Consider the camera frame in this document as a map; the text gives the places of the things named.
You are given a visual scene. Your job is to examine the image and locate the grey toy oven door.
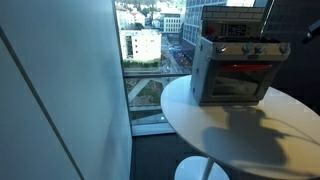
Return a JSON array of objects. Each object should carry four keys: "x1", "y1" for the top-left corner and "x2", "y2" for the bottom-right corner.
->
[{"x1": 206, "y1": 59, "x2": 283, "y2": 105}]

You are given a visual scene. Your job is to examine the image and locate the glass office building outside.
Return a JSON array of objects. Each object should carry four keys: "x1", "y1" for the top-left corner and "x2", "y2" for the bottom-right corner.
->
[{"x1": 181, "y1": 0, "x2": 228, "y2": 47}]

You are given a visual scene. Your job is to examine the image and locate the white table leg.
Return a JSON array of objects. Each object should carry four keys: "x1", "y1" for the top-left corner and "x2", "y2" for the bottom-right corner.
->
[{"x1": 201, "y1": 157, "x2": 215, "y2": 180}]

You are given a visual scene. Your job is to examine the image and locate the white block building outside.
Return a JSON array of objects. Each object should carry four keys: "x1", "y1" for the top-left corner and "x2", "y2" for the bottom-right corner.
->
[{"x1": 118, "y1": 28, "x2": 163, "y2": 63}]

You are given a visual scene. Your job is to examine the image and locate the white window sill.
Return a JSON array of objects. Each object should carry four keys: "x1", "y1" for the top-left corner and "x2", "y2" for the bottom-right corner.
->
[{"x1": 131, "y1": 122, "x2": 177, "y2": 137}]

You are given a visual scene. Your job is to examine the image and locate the grey toy stove oven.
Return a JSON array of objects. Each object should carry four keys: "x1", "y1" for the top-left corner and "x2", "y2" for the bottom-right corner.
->
[{"x1": 190, "y1": 5, "x2": 291, "y2": 107}]

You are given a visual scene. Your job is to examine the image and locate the red oven door handle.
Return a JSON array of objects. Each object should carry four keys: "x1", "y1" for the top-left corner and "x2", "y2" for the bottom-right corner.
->
[{"x1": 221, "y1": 64, "x2": 273, "y2": 72}]

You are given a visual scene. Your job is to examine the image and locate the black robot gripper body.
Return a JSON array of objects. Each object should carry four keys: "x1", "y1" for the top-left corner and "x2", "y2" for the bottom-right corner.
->
[{"x1": 308, "y1": 18, "x2": 320, "y2": 36}]

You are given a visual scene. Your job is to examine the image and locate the white round table base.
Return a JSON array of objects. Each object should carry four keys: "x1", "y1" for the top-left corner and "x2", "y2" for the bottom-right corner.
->
[{"x1": 174, "y1": 155, "x2": 231, "y2": 180}]

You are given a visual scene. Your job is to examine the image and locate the white windowed building outside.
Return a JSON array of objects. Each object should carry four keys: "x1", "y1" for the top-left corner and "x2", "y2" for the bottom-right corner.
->
[{"x1": 162, "y1": 13, "x2": 183, "y2": 34}]

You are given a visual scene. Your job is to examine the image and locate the grey stove knob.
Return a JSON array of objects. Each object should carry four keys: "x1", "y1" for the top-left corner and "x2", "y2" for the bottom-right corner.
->
[
  {"x1": 279, "y1": 43, "x2": 291, "y2": 55},
  {"x1": 215, "y1": 43, "x2": 228, "y2": 55},
  {"x1": 254, "y1": 43, "x2": 266, "y2": 55},
  {"x1": 241, "y1": 43, "x2": 253, "y2": 55}
]

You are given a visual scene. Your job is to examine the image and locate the red roofed house outside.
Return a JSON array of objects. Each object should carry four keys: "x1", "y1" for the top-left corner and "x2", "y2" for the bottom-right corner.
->
[{"x1": 115, "y1": 5, "x2": 147, "y2": 30}]

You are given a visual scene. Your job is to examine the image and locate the grey window crossbar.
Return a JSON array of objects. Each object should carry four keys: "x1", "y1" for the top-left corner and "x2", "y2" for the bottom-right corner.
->
[{"x1": 123, "y1": 71, "x2": 192, "y2": 79}]

